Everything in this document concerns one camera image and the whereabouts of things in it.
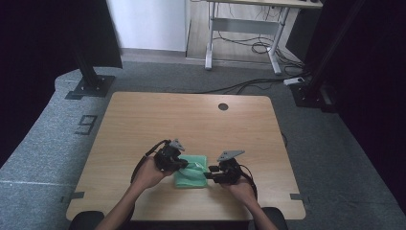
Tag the black metal stand slanted post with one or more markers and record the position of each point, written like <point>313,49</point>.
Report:
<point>316,92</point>

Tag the dark curtain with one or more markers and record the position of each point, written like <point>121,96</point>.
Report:
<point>376,80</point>
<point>38,48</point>

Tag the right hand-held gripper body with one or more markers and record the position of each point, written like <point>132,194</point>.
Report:
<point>230,171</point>

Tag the person's left hand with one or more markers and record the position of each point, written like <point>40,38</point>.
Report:
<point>150,175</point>

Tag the black metal stand square base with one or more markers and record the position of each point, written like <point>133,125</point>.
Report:
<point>94,84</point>

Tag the person's leg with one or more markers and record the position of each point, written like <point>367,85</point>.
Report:
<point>277,218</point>
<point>84,221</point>

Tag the grey tape strip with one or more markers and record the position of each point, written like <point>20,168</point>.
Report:
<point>298,197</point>
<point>75,195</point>

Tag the person's right hand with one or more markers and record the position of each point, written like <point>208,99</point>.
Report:
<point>241,190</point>

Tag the green microfibre cloth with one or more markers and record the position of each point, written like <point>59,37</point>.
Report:
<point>191,177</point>

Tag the black box under desk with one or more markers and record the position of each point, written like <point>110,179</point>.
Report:
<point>300,32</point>

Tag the person's left leg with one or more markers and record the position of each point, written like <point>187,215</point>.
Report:
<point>84,221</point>

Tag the white frame desk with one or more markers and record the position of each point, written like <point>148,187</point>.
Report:
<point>242,27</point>

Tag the person's right leg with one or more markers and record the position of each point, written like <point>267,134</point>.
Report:
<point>277,218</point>

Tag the white power strip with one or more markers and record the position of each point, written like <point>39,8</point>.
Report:
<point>293,81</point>

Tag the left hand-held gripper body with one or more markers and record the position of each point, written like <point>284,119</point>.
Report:
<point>167,158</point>

